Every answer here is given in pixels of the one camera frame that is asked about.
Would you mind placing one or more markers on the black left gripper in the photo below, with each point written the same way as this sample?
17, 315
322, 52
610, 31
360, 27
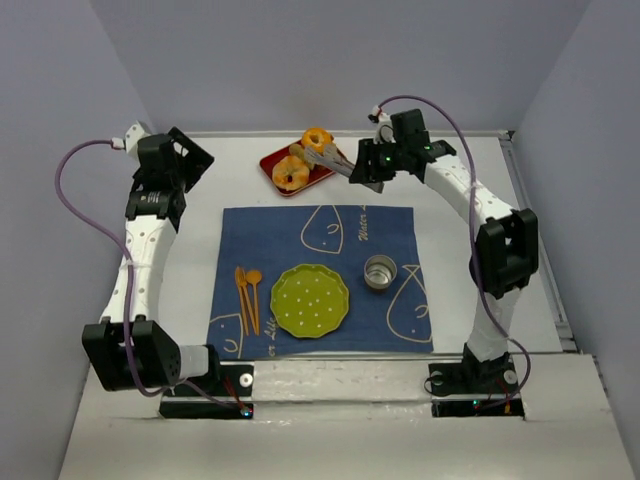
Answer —
195, 156

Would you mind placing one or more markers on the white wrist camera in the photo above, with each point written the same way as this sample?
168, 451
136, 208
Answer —
129, 143
383, 126

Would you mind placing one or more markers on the blue fish placemat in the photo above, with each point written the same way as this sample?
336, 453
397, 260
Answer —
340, 237

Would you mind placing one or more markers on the pale croissant ring bread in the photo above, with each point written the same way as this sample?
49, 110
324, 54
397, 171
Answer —
290, 174

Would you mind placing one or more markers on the red rectangular tray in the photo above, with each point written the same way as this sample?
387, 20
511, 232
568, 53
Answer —
269, 163

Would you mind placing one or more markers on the green speckled bread slice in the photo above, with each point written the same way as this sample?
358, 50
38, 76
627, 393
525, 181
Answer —
298, 151

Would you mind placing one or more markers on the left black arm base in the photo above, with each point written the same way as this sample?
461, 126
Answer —
230, 398

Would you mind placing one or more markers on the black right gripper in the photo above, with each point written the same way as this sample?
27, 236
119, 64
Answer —
364, 163

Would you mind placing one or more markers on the lower speckled bread slice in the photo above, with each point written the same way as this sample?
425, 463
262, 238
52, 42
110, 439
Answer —
329, 157

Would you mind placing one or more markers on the orange plastic fork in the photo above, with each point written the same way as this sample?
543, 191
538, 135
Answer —
251, 311

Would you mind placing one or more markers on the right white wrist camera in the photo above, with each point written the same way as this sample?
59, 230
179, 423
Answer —
383, 126

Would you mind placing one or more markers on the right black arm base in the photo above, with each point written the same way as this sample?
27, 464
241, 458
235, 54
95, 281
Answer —
460, 395

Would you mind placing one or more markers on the silver metal cup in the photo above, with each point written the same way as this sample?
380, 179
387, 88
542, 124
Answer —
379, 272

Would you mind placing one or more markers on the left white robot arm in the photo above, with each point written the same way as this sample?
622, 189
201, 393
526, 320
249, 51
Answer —
128, 348

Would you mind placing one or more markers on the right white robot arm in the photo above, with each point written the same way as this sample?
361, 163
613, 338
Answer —
503, 241

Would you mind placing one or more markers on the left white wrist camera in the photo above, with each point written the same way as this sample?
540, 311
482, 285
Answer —
129, 143

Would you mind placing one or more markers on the silver metal tongs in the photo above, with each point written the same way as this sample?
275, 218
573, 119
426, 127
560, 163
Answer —
345, 169

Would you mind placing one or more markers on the orange glazed donut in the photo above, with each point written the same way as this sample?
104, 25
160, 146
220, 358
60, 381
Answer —
316, 138

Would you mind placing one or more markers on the green dotted plate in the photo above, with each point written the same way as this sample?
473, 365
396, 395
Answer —
309, 301

